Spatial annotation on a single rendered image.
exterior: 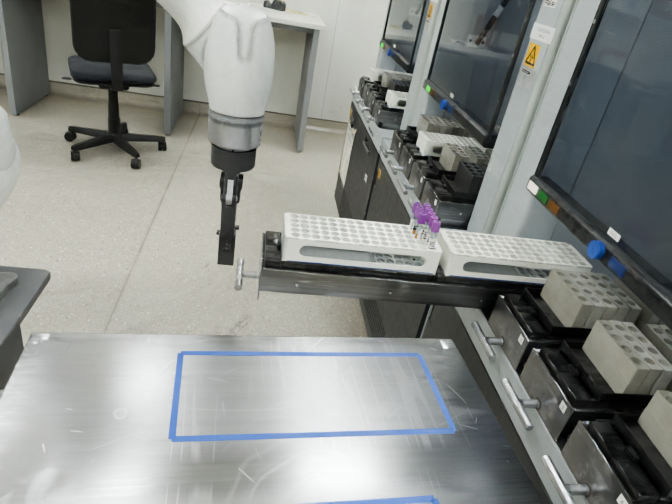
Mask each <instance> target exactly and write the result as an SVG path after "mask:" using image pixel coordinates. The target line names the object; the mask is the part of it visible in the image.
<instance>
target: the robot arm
mask: <svg viewBox="0 0 672 504"><path fill-rule="evenodd" d="M156 1H157V2H158V3H159V4H160V5H161V6H162V7H163V8H164V9H165V10H166V11H167V12H168V13H169V14H170V15H171V16H172V17H173V18H174V20H175V21H176V22H177V24H178V25H179V27H180V29H181V31H182V36H183V45H184V46H185V47H186V49H187V50H188V51H189V52H190V53H191V55H192V56H193V57H194V59H195V60H196V61H197V62H198V64H199V65H200V66H201V68H202V69H203V70H204V80H205V85H206V90H207V94H208V100H209V109H208V115H209V116H208V139H209V141H210V142H211V143H212V144H211V163H212V165H213V166H214V167H216V168H217V169H221V170H222V171H221V177H220V180H219V187H220V188H221V190H220V201H221V224H220V230H217V232H216V235H219V245H218V260H217V264H218V265H230V266H233V264H234V253H235V241H236V230H239V225H236V224H235V223H236V220H237V218H236V213H237V204H238V203H239V202H240V195H241V190H242V186H243V179H244V174H241V172H248V171H250V170H252V169H253V168H254V167H255V160H256V150H257V147H259V146H260V141H261V139H260V136H261V133H262V131H263V122H264V118H265V116H264V113H265V108H266V104H267V102H268V100H269V97H270V93H271V87H272V81H273V73H274V60H275V44H274V35H273V30H272V25H271V21H270V18H269V16H268V15H267V14H266V13H265V12H263V11H261V10H259V9H257V8H253V7H250V6H245V5H238V4H226V3H224V2H223V1H222V0H219V1H215V0H156ZM20 169H21V156H20V151H19V148H18V146H17V143H16V141H15V140H14V138H13V135H12V131H11V128H10V124H9V120H8V116H7V113H6V111H5V110H4V109H3V108H2V107H1V106H0V209H1V208H2V206H3V205H4V204H5V202H6V201H7V199H8V198H9V196H10V194H11V192H12V190H13V189H14V187H15V185H16V182H17V180H18V177H19V174H20ZM223 171H224V172H223ZM18 283H19V279H18V275H17V274H16V273H13V272H0V302H1V300H2V299H3V298H4V296H5V295H6V294H7V293H8V291H10V290H11V289H12V288H14V287H15V286H17V285H18Z"/></svg>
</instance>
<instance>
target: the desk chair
mask: <svg viewBox="0 0 672 504"><path fill-rule="evenodd" d="M69 1H70V15H71V30H72V44H73V47H74V50H75V52H76V53H77V54H78V55H73V56H70V57H68V65H69V70H70V75H71V76H72V77H73V78H69V77H62V79H63V80H74V81H75V82H77V83H80V84H87V85H98V86H99V87H100V88H101V89H108V130H101V129H94V128H87V127H80V126H69V127H68V132H66V133H65V135H64V138H65V140H66V141H68V142H72V141H73V140H75V139H76V137H77V135H76V133H80V134H84V135H89V136H93V137H95V138H92V139H89V140H86V141H83V142H80V143H76V144H74V145H72V146H71V150H73V151H71V161H75V159H77V161H80V151H79V150H83V149H88V148H92V147H96V146H100V145H104V144H108V143H112V142H113V143H115V144H116V145H117V146H119V147H120V148H121V149H123V150H124V151H125V152H127V153H128V154H130V155H131V156H132V157H135V159H134V158H132V159H131V168H135V167H136V169H140V168H141V159H138V157H140V155H139V152H138V151H137V150H136V149H135V148H134V147H132V146H131V145H130V144H129V143H128V142H127V141H133V142H158V150H159V151H162V149H163V151H166V150H167V145H166V142H165V137H164V136H158V135H147V134H136V133H128V129H127V123H126V122H122V123H120V117H119V103H118V91H123V90H128V89H129V87H140V88H150V87H160V85H157V84H154V83H155V82H156V81H157V78H156V75H155V74H154V72H153V71H152V69H151V68H150V66H149V65H148V64H147V63H148V62H150V61H151V60H152V58H153V57H154V54H155V36H156V0H69ZM75 132H76V133H75Z"/></svg>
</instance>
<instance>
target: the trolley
mask: <svg viewBox="0 0 672 504"><path fill-rule="evenodd" d="M0 504H544V502H543V500H542V499H541V497H540V495H539V493H538V491H537V490H536V488H535V486H534V484H533V483H532V481H531V479H530V477H529V475H528V474H527V472H526V470H525V468H524V466H523V465H522V463H521V461H520V459H519V458H518V456H517V454H516V452H515V450H514V449H513V447H512V445H511V443H510V441H509V440H508V438H507V436H506V434H505V433H504V431H503V429H502V427H501V425H500V424H499V422H498V420H497V418H496V416H495V415H494V413H493V411H492V409H491V408H490V406H489V404H488V402H487V400H486V399H485V397H484V395H483V393H482V391H481V390H480V388H479V386H478V384H477V383H476V381H475V379H474V377H473V375H472V374H471V372H470V370H469V368H468V366H467V365H466V363H465V361H464V359H463V358H462V356H461V354H460V352H459V350H458V349H457V347H456V345H455V343H454V341H453V340H452V339H432V338H368V337H305V336H242V335H178V334H115V333H52V332H33V333H31V335H30V337H29V339H28V341H27V343H26V345H25V347H24V349H23V351H22V354H21V356H20V358H19V360H18V362H17V364H16V366H15V368H14V370H13V372H12V374H11V376H10V378H9V380H8V382H7V385H6V387H5V389H4V390H0Z"/></svg>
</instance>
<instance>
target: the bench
mask: <svg viewBox="0 0 672 504"><path fill-rule="evenodd" d="M224 1H229V2H233V3H240V4H247V3H250V5H249V6H250V7H253V8H257V9H259V10H261V11H263V12H265V13H266V14H267V15H268V16H269V18H270V21H271V25H272V27H276V28H281V29H287V30H293V31H299V32H305V33H307V34H306V42H305V49H304V57H303V64H302V71H301V79H300V86H299V94H298V101H297V109H296V116H295V124H294V129H295V138H296V147H297V152H302V151H303V144H304V137H305V130H306V123H307V116H308V109H309V103H310V96H311V89H312V82H313V75H314V68H315V61H316V54H317V47H318V41H319V34H320V30H323V31H325V28H326V25H325V24H324V22H323V21H322V19H321V17H320V16H319V14H318V13H312V12H306V11H302V12H304V13H306V14H308V15H310V16H306V15H299V14H293V13H290V12H288V11H286V10H285V11H278V10H274V9H269V8H265V7H263V4H261V3H256V2H250V1H244V0H224ZM0 44H1V52H2V59H3V66H4V73H5V80H6V88H7V95H8V102H9V109H10V114H12V115H15V116H19V113H20V112H22V111H23V110H25V109H26V108H28V107H29V106H31V105H32V104H34V103H35V102H37V101H38V100H40V99H41V98H43V97H44V96H48V94H49V93H50V85H49V75H48V65H47V55H46V45H45V35H44V24H43V14H42V4H41V0H0ZM183 81H184V45H183V36H182V31H181V29H180V27H179V25H178V24H177V22H176V21H175V20H174V18H173V17H172V16H171V15H170V14H169V13H168V12H167V11H166V10H165V50H164V134H165V135H170V133H171V131H172V130H173V128H174V126H175V124H176V122H177V120H178V119H179V117H180V115H181V113H182V111H183Z"/></svg>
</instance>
